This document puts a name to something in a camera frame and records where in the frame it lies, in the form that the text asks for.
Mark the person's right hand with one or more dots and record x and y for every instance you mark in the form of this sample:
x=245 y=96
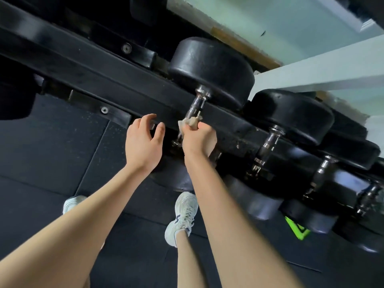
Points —
x=199 y=143

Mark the person's left hand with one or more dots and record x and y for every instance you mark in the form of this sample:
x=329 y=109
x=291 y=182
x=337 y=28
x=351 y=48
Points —
x=142 y=149

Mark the white wet wipe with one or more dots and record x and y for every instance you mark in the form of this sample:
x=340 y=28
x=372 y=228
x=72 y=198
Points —
x=187 y=121

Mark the heavy black dumbbell black grip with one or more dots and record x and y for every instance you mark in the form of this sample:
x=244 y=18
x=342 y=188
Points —
x=360 y=236
x=294 y=113
x=216 y=65

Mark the green wet wipes pack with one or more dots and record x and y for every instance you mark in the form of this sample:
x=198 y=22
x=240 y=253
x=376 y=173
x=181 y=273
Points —
x=297 y=229

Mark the black dumbbell white lettering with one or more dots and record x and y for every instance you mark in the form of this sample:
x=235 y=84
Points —
x=351 y=149

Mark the person's right forearm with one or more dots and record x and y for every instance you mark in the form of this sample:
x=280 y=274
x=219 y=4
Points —
x=240 y=236

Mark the person's left forearm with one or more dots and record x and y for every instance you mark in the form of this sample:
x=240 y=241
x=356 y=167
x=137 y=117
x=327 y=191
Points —
x=66 y=236

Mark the person's right white sneaker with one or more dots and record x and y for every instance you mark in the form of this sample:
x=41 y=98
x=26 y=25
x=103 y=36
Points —
x=183 y=215

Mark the person's white sneaker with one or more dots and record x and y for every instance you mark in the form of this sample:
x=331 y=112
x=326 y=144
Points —
x=183 y=215
x=73 y=202

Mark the person's left white sneaker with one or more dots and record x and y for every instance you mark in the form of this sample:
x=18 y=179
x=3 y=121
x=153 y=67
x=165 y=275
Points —
x=73 y=202

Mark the black dumbbell rack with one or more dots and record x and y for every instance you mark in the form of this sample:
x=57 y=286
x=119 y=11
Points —
x=75 y=71

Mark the person's right leg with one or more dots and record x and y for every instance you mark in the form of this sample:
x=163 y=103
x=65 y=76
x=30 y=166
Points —
x=187 y=263

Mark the white metal rack leg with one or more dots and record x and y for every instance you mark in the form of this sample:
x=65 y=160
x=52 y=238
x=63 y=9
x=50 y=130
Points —
x=315 y=71

